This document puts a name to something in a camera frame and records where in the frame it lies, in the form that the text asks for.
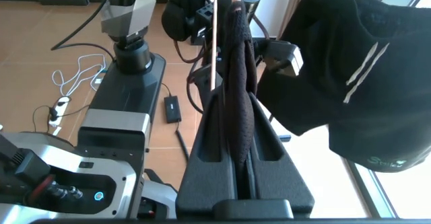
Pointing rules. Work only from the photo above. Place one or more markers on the white power strip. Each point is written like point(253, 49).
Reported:
point(60, 111)

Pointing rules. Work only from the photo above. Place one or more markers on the black power adapter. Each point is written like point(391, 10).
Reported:
point(172, 109)

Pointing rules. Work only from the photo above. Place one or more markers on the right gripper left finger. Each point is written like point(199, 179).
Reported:
point(202, 180)

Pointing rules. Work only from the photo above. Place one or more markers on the pink clothes hanger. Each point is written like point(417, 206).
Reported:
point(213, 49)

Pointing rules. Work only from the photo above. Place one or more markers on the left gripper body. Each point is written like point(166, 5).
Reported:
point(207, 79)

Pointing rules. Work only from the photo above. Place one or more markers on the brown curtain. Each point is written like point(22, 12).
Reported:
point(289, 8)

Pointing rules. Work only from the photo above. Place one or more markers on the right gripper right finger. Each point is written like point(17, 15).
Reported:
point(286, 180)

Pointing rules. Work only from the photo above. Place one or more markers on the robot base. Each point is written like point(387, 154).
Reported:
point(67, 156)

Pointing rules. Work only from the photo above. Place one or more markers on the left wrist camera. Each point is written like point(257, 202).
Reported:
point(283, 57)

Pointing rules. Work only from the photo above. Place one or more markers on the black garment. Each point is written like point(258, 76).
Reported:
point(239, 99)
point(353, 82)

